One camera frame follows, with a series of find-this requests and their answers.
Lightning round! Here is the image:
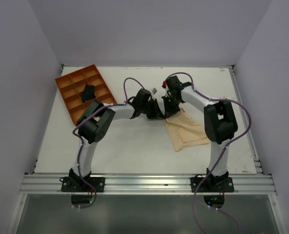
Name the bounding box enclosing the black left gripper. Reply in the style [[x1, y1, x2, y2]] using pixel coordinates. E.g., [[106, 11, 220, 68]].
[[141, 98, 165, 119]]

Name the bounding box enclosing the cream beige underwear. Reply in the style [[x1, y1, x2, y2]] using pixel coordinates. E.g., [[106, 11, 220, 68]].
[[164, 108, 210, 152]]

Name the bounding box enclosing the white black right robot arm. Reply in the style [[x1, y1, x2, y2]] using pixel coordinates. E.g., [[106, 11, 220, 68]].
[[162, 75, 238, 191]]

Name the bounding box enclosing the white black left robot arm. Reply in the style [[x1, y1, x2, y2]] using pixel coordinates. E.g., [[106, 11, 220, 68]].
[[63, 88, 159, 192]]

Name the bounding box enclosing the black rolled garment in tray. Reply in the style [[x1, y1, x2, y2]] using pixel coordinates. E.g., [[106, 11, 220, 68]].
[[81, 84, 96, 103]]

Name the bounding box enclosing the orange compartment tray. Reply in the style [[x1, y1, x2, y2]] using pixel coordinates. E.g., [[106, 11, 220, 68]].
[[55, 64, 116, 125]]

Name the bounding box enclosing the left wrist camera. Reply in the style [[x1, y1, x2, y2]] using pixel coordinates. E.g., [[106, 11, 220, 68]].
[[149, 88, 157, 95]]

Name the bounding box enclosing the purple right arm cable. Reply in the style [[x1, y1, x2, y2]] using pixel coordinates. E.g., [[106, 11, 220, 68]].
[[164, 71, 253, 234]]

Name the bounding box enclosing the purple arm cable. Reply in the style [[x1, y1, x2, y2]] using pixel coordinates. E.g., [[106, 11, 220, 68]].
[[72, 77, 152, 209], [164, 71, 253, 234]]

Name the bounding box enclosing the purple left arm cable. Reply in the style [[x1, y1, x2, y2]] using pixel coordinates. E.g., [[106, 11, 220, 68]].
[[72, 77, 152, 209]]

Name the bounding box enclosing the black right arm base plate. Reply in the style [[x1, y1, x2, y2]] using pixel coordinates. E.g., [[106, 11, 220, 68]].
[[190, 177, 235, 193]]

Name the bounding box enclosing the aluminium mounting rail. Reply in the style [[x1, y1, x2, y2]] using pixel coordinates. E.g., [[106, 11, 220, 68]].
[[19, 173, 276, 195]]

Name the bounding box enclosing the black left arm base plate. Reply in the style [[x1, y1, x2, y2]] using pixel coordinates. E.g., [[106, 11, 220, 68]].
[[59, 176, 105, 193]]

